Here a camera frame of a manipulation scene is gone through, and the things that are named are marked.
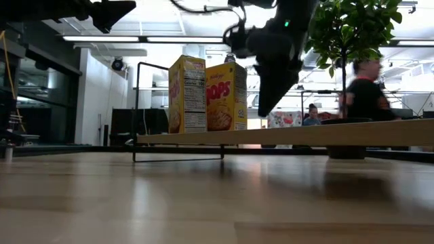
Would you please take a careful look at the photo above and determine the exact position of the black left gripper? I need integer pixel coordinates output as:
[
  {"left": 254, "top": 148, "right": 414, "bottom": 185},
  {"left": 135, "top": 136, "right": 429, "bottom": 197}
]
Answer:
[{"left": 0, "top": 0, "right": 137, "bottom": 35}]

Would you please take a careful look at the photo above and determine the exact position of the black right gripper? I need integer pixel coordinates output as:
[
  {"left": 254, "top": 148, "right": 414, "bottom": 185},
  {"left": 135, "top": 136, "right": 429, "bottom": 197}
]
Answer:
[{"left": 247, "top": 19, "right": 307, "bottom": 118}]

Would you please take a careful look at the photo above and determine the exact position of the yellow corn pops cereal box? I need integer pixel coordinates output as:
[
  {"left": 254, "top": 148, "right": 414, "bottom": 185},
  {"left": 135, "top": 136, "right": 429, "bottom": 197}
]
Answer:
[
  {"left": 167, "top": 54, "right": 208, "bottom": 134},
  {"left": 205, "top": 61, "right": 249, "bottom": 132}
]

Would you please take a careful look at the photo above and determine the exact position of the white floral cloth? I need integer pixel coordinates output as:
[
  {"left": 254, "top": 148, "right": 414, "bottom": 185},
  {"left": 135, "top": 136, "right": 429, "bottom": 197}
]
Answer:
[{"left": 267, "top": 110, "right": 303, "bottom": 129}]

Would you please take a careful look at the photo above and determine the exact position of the long ceiling light strip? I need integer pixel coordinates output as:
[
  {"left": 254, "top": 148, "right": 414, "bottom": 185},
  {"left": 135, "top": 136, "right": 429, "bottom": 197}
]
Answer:
[{"left": 62, "top": 35, "right": 227, "bottom": 44}]

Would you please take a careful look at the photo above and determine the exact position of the person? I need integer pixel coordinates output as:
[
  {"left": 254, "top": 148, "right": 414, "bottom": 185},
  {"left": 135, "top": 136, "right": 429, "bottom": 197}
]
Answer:
[
  {"left": 338, "top": 58, "right": 401, "bottom": 123},
  {"left": 302, "top": 102, "right": 321, "bottom": 127}
]

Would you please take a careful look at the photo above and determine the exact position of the green plant in black pot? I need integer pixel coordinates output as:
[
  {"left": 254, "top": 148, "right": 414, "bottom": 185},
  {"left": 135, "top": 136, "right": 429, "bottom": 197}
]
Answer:
[{"left": 304, "top": 0, "right": 403, "bottom": 161}]

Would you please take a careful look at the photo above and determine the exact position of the black monitor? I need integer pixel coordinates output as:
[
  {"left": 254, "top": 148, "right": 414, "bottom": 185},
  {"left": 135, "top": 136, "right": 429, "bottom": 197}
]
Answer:
[{"left": 111, "top": 108, "right": 170, "bottom": 146}]

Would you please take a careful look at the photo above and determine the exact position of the small white cylinder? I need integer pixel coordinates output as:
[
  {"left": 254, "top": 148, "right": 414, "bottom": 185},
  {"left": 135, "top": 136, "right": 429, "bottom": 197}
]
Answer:
[{"left": 4, "top": 142, "right": 15, "bottom": 162}]

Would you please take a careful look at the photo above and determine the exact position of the wooden shelf with black frame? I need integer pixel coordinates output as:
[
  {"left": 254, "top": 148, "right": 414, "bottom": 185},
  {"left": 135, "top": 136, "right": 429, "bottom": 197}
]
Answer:
[{"left": 132, "top": 61, "right": 434, "bottom": 163}]

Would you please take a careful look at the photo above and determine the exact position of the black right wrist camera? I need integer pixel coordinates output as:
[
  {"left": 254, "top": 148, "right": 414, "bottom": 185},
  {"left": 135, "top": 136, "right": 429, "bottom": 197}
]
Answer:
[{"left": 222, "top": 24, "right": 259, "bottom": 59}]

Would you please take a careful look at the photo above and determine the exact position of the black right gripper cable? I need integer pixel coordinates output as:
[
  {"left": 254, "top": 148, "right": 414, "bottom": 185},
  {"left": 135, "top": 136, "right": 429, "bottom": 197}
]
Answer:
[{"left": 168, "top": 0, "right": 250, "bottom": 28}]

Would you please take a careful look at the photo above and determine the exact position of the yellow cable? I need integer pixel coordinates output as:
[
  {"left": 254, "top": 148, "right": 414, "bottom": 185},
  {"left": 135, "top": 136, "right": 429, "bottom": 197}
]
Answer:
[{"left": 0, "top": 29, "right": 26, "bottom": 134}]

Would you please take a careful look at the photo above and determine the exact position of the black metal table frame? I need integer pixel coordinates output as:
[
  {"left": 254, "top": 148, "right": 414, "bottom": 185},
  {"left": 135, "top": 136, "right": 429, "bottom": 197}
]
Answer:
[{"left": 0, "top": 144, "right": 434, "bottom": 164}]

